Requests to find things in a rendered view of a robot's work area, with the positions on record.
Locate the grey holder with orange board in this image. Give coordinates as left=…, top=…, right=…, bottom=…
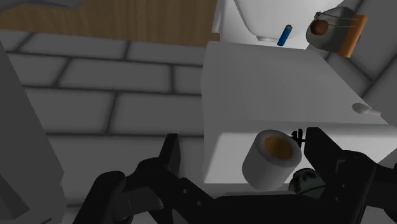
left=305, top=6, right=369, bottom=59

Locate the small black figure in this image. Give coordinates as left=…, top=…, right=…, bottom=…
left=291, top=129, right=307, bottom=148

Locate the blue cylinder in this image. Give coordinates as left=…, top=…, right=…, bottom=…
left=277, top=24, right=293, bottom=47

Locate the grey-green skull figure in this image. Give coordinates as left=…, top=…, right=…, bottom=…
left=288, top=168, right=327, bottom=199

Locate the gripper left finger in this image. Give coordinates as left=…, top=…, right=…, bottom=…
left=73, top=133, right=218, bottom=224

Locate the white toilet paper roll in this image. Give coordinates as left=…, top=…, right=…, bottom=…
left=242, top=129, right=303, bottom=192

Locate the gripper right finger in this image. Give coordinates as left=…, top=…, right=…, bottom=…
left=303, top=127, right=397, bottom=224

